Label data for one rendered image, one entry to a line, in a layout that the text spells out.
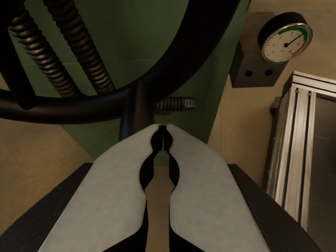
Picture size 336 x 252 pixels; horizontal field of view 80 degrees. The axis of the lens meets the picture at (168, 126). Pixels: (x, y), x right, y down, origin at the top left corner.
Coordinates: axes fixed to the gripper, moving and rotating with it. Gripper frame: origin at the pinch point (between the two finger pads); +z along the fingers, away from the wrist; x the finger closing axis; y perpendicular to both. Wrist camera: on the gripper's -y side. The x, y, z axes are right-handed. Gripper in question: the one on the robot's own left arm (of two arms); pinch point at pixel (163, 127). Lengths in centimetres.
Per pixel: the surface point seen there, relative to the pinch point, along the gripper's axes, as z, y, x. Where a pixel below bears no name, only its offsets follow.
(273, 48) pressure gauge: 19.6, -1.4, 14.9
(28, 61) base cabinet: 27.7, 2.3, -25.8
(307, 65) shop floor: 108, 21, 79
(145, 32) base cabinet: 25.4, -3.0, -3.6
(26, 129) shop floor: 75, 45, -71
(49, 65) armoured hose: 12.1, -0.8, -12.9
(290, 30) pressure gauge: 18.3, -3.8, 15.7
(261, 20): 31.5, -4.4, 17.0
